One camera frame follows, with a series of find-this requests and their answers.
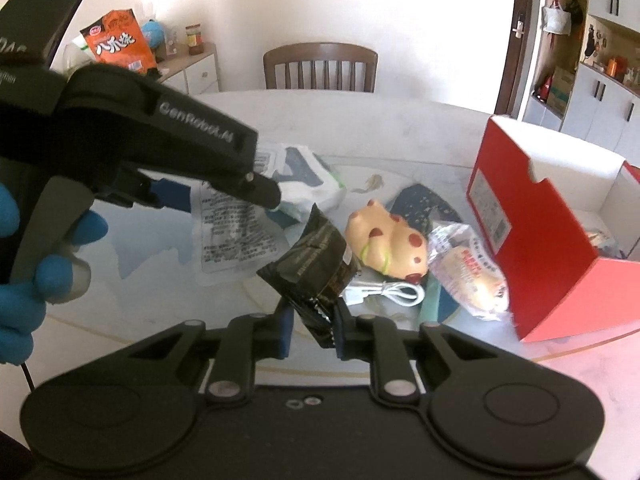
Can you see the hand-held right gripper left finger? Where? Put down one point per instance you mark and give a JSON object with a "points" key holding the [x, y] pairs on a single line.
{"points": [[287, 332]]}

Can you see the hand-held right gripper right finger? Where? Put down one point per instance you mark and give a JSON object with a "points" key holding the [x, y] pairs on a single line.
{"points": [[341, 332]]}

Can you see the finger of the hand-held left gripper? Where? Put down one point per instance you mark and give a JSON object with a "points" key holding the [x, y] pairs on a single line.
{"points": [[172, 197], [175, 130]]}

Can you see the black snack packet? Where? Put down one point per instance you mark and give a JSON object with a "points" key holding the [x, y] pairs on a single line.
{"points": [[310, 265]]}

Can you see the clear packet with black text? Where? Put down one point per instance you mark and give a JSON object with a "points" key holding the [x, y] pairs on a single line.
{"points": [[235, 240]]}

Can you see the yellow spotted animal toy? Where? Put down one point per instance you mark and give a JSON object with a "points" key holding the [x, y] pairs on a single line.
{"points": [[385, 240]]}

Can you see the white wet wipes pack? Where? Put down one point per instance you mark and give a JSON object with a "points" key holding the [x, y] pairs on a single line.
{"points": [[305, 175]]}

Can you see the clear printed bread packet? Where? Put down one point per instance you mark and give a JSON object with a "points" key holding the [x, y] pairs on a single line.
{"points": [[470, 275]]}

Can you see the red cardboard box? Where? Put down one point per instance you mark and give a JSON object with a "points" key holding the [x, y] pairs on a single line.
{"points": [[530, 240]]}

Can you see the blue and white packet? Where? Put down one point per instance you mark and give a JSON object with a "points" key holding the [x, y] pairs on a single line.
{"points": [[607, 245]]}

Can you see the person's left hand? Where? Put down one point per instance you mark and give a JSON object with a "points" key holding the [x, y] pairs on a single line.
{"points": [[20, 320]]}

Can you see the white sideboard cabinet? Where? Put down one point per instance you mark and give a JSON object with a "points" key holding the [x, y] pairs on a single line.
{"points": [[197, 75]]}

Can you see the green and white bag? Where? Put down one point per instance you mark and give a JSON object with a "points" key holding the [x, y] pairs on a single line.
{"points": [[82, 47]]}

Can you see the sauce jar with red lid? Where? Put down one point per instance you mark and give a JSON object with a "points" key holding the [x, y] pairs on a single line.
{"points": [[194, 40]]}

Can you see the orange snack bag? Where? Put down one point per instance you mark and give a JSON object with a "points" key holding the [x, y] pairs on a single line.
{"points": [[122, 42]]}

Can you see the round dark blue dotted placemat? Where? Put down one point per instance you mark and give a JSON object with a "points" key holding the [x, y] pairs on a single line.
{"points": [[420, 200]]}

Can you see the wooden slat back chair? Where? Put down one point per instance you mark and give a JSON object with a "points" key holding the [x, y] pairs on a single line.
{"points": [[320, 55]]}

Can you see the red object in cabinet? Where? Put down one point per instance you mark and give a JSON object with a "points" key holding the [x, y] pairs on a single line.
{"points": [[544, 87]]}

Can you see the large cardboard box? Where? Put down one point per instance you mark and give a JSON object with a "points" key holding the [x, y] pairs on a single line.
{"points": [[561, 90]]}

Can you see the dark brown entrance door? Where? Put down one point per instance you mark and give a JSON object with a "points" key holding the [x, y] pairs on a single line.
{"points": [[515, 35]]}

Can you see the orange bottle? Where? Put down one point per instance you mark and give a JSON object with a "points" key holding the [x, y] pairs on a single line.
{"points": [[612, 67]]}

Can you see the hanging tote bag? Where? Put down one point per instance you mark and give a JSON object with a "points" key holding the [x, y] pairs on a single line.
{"points": [[556, 17]]}

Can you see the black hanging figure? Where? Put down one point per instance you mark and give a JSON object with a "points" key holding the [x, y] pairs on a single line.
{"points": [[591, 42]]}

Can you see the white and wood wall cabinet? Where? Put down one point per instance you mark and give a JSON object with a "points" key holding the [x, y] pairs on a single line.
{"points": [[605, 110]]}

